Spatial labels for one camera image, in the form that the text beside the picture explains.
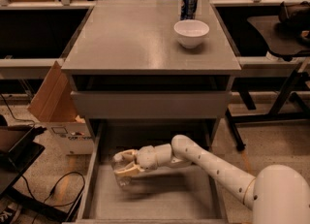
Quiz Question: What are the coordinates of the grey drawer cabinet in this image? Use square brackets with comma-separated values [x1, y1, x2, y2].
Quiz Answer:
[62, 0, 240, 142]

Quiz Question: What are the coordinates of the blue soda can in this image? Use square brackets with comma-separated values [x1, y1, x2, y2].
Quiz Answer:
[180, 0, 198, 20]

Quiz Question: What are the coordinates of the closed grey top drawer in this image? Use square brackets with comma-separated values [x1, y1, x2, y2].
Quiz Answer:
[71, 91, 231, 119]

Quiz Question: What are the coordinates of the black office chair right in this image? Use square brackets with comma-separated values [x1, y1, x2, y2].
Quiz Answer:
[247, 1, 310, 61]

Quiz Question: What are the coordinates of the clear plastic water bottle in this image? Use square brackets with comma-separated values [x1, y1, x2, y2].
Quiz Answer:
[110, 154, 134, 187]

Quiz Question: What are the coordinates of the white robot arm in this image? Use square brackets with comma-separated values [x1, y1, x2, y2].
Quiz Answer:
[112, 135, 310, 224]

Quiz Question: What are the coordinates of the black desk leg frame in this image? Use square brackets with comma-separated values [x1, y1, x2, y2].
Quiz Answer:
[225, 69, 310, 152]

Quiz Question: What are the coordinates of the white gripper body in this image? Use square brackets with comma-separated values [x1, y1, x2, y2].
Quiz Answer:
[137, 145, 158, 171]

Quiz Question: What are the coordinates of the open cardboard box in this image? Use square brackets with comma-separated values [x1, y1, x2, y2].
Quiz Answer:
[28, 62, 94, 155]

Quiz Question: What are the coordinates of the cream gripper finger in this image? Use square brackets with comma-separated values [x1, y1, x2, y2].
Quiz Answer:
[114, 162, 144, 177]
[115, 149, 138, 162]

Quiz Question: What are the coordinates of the black chair base left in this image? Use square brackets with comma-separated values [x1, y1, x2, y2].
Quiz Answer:
[0, 117, 83, 223]

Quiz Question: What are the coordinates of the black floor cable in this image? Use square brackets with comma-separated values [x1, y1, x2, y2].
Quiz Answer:
[0, 93, 86, 208]

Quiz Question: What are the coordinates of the open grey middle drawer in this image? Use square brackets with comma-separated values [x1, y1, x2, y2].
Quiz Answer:
[76, 120, 228, 224]

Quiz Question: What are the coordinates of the white ceramic bowl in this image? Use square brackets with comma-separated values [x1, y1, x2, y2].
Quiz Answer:
[173, 19, 210, 48]

